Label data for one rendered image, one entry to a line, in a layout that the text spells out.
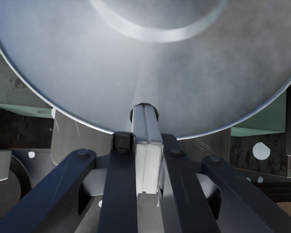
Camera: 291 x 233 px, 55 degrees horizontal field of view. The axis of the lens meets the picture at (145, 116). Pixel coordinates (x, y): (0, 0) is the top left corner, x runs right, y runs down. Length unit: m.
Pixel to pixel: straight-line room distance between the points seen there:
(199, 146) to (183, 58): 0.07
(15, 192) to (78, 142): 0.86
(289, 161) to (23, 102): 0.36
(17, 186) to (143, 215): 0.44
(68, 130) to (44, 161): 0.81
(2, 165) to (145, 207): 0.62
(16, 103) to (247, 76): 0.27
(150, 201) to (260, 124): 0.69
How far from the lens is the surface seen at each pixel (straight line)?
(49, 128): 0.79
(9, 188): 1.08
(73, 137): 0.22
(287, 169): 0.44
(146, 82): 0.22
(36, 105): 0.37
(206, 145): 0.23
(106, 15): 0.24
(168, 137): 0.17
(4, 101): 0.39
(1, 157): 0.50
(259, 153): 0.39
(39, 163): 1.04
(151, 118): 0.18
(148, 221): 1.03
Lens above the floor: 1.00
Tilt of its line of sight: 82 degrees down
